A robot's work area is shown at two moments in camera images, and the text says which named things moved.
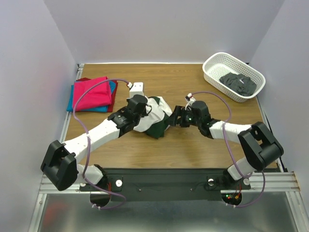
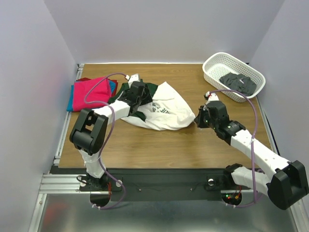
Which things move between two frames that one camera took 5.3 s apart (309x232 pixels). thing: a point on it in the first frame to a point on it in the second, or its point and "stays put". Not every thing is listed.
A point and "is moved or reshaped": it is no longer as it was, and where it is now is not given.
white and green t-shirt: x=156 y=123 is moved or reshaped
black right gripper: x=180 y=116 to x=203 y=118
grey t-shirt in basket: x=239 y=83 stays put
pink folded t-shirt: x=99 y=95 stays put
